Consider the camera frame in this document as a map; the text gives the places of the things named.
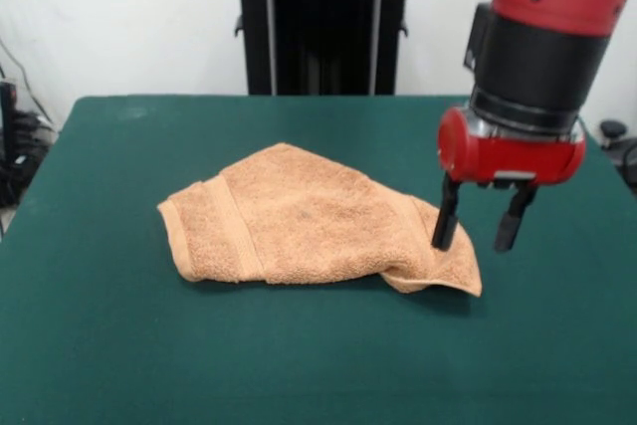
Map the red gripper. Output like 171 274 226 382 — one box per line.
431 106 587 253

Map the orange terry towel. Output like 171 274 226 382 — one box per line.
156 142 483 297

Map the dark green table cloth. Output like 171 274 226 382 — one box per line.
0 94 637 425

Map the black equipment pile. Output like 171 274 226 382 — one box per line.
0 110 59 208

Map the black upright device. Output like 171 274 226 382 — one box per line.
0 80 20 170

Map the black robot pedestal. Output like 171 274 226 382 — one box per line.
217 0 429 97

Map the grey cable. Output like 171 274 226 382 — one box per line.
0 38 55 127

